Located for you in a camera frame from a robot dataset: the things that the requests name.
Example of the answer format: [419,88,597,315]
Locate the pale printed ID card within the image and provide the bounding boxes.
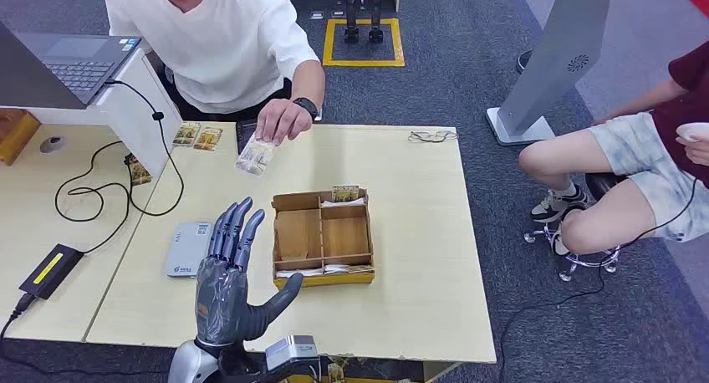
[234,134,277,177]

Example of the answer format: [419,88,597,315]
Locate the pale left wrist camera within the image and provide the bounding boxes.
[264,334,323,377]

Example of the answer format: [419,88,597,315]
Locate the black yellow-labelled power adapter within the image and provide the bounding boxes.
[18,243,85,301]

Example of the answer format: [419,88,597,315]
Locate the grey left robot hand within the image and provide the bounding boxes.
[195,196,304,350]

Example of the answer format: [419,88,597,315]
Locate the white laptop stand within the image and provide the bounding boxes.
[24,48,184,179]

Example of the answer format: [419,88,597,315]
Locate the black smartphone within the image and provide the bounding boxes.
[235,119,262,156]

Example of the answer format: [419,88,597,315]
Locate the white paper card sleeves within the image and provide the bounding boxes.
[324,263,375,275]
[275,267,325,279]
[319,196,368,209]

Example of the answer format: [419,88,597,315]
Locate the black laptop charger cable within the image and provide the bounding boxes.
[54,78,186,255]

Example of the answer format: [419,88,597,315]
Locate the black wristwatch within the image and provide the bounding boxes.
[292,96,321,121]

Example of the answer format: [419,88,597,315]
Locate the black robot leg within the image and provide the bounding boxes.
[368,0,385,44]
[342,0,360,44]

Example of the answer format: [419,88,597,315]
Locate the wooden organizer tray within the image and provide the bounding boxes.
[270,187,376,290]

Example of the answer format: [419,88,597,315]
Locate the orange wooden box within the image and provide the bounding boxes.
[0,107,42,167]

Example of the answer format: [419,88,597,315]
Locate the person's left hand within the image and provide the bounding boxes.
[674,136,709,168]
[255,99,314,146]

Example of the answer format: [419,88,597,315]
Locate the grey laptop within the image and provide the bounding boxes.
[0,21,143,111]

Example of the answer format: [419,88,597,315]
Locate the black chrome-based stool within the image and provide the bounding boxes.
[523,172,630,283]

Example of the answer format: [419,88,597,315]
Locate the white cup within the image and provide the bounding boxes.
[676,122,709,145]

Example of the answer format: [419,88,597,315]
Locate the grey kiosk stand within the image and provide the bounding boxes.
[485,0,615,147]

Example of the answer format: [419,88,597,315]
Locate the person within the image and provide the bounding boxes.
[518,39,709,257]
[104,0,327,147]

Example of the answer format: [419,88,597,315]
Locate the clear-framed eyeglasses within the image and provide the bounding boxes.
[408,129,459,145]

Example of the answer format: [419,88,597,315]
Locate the long black floor cable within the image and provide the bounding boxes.
[497,175,700,383]

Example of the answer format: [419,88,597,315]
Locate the grey card reader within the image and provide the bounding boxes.
[163,221,214,279]

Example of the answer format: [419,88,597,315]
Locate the black adapter mains cable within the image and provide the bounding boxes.
[0,293,178,379]

